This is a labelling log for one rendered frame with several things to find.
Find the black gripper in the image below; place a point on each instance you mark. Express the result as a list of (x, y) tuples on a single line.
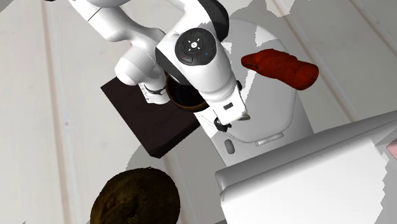
[(222, 125)]

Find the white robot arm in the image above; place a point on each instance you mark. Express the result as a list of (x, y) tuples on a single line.
[(214, 71)]

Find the dark bowl with brown rim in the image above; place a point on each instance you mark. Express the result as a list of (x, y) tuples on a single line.
[(185, 98)]

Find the dark robot stand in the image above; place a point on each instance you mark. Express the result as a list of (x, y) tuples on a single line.
[(149, 124)]

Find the dark red oblong object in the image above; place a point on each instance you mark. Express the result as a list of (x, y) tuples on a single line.
[(280, 66)]

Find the brown round basket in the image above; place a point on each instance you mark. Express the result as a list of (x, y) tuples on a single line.
[(136, 198)]

